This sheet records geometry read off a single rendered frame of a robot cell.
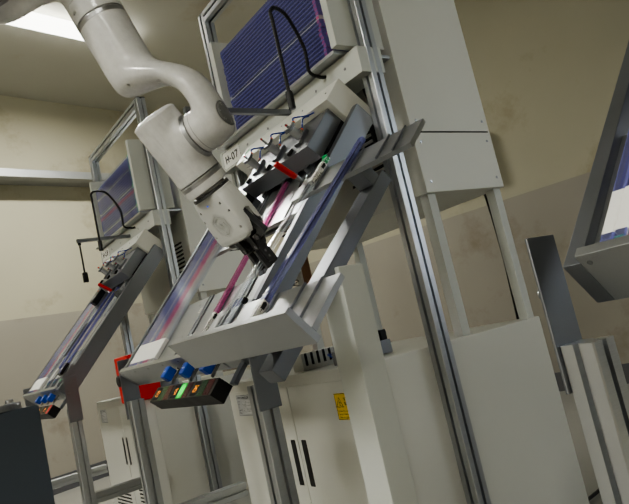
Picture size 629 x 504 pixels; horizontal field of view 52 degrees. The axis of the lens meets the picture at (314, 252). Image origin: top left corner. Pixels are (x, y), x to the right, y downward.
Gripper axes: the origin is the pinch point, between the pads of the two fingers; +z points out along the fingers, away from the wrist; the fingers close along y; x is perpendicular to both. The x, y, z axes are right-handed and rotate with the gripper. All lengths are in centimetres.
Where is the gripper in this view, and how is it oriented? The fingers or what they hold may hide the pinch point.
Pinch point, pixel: (262, 256)
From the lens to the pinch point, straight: 118.4
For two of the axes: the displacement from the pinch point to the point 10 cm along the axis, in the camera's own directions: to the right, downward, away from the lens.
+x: 5.2, -5.9, 6.2
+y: 6.2, -2.4, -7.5
